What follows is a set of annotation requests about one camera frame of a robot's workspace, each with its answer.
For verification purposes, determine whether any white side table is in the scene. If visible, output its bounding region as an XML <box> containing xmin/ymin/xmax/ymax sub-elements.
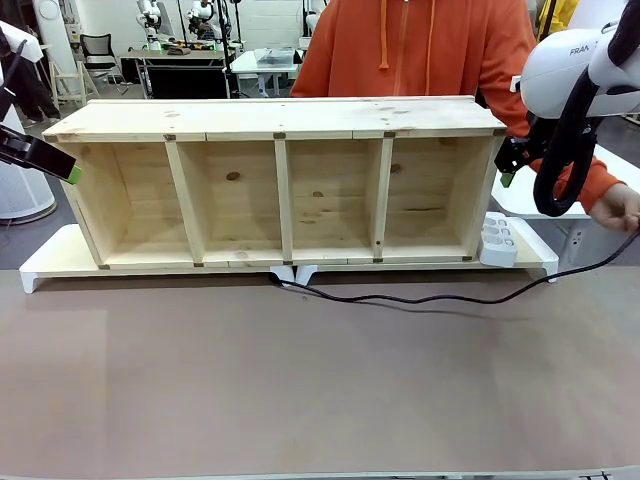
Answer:
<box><xmin>489</xmin><ymin>144</ymin><xmax>640</xmax><ymax>271</ymax></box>

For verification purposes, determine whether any four-compartment wooden shelf box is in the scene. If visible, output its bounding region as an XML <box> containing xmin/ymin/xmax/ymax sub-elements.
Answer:
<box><xmin>42</xmin><ymin>95</ymin><xmax>510</xmax><ymax>270</ymax></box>

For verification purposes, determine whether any white power strip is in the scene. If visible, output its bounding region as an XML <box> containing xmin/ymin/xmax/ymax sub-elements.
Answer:
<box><xmin>478</xmin><ymin>211</ymin><xmax>521</xmax><ymax>267</ymax></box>

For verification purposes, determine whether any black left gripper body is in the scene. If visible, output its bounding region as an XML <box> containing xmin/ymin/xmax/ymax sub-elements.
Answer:
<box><xmin>0</xmin><ymin>124</ymin><xmax>34</xmax><ymax>166</ymax></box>

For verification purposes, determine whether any person's left hand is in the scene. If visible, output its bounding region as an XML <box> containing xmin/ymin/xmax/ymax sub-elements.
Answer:
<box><xmin>588</xmin><ymin>182</ymin><xmax>640</xmax><ymax>233</ymax></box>

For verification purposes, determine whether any white background table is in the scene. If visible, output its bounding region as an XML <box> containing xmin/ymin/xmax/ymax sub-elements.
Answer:
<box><xmin>231</xmin><ymin>47</ymin><xmax>304</xmax><ymax>97</ymax></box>

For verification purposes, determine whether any background table with black panel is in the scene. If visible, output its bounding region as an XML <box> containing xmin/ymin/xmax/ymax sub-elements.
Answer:
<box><xmin>133</xmin><ymin>47</ymin><xmax>232</xmax><ymax>100</ymax></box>

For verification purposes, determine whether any bystander in black clothes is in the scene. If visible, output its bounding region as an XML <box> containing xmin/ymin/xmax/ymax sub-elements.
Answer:
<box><xmin>10</xmin><ymin>62</ymin><xmax>62</xmax><ymax>127</ymax></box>

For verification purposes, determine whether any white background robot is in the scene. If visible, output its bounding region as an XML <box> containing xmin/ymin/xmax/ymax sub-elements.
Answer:
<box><xmin>185</xmin><ymin>0</ymin><xmax>232</xmax><ymax>51</ymax></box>
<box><xmin>134</xmin><ymin>0</ymin><xmax>167</xmax><ymax>51</ymax></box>

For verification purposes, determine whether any person in orange hoodie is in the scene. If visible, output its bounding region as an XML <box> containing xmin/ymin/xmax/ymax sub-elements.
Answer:
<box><xmin>289</xmin><ymin>0</ymin><xmax>539</xmax><ymax>139</ymax></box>

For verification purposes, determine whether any long wood-topped white riser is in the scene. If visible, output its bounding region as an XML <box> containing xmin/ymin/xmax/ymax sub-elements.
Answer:
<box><xmin>18</xmin><ymin>223</ymin><xmax>297</xmax><ymax>295</ymax></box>

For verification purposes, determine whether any black power cable with plug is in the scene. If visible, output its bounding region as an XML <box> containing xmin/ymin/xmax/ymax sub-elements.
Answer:
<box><xmin>268</xmin><ymin>219</ymin><xmax>640</xmax><ymax>305</ymax></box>

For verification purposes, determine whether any bystander in yellow jacket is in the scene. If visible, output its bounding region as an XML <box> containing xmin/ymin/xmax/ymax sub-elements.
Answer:
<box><xmin>537</xmin><ymin>0</ymin><xmax>582</xmax><ymax>42</ymax></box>

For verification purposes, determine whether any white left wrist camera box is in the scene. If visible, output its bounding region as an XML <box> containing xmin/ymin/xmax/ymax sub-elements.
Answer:
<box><xmin>0</xmin><ymin>20</ymin><xmax>42</xmax><ymax>62</ymax></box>

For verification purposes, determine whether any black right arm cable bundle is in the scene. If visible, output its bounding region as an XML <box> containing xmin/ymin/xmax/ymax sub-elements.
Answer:
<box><xmin>532</xmin><ymin>0</ymin><xmax>640</xmax><ymax>218</ymax></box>

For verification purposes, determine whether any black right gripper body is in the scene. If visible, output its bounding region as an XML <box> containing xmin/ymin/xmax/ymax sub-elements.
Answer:
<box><xmin>494</xmin><ymin>112</ymin><xmax>564</xmax><ymax>172</ymax></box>

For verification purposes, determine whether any short wood-topped white riser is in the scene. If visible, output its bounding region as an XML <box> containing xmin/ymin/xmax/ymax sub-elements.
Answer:
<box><xmin>295</xmin><ymin>219</ymin><xmax>560</xmax><ymax>287</ymax></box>

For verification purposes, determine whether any wooden step stool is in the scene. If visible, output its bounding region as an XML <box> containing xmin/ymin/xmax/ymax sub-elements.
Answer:
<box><xmin>49</xmin><ymin>59</ymin><xmax>102</xmax><ymax>109</ymax></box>

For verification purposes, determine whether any person's left forearm orange sleeve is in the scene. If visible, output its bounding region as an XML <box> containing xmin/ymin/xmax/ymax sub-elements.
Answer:
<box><xmin>529</xmin><ymin>154</ymin><xmax>627</xmax><ymax>214</ymax></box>

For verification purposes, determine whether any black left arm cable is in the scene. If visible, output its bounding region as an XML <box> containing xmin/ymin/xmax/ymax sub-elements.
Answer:
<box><xmin>0</xmin><ymin>38</ymin><xmax>29</xmax><ymax>121</ymax></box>

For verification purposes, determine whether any black office chair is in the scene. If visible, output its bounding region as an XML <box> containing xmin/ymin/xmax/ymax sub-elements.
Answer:
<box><xmin>78</xmin><ymin>32</ymin><xmax>124</xmax><ymax>96</ymax></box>

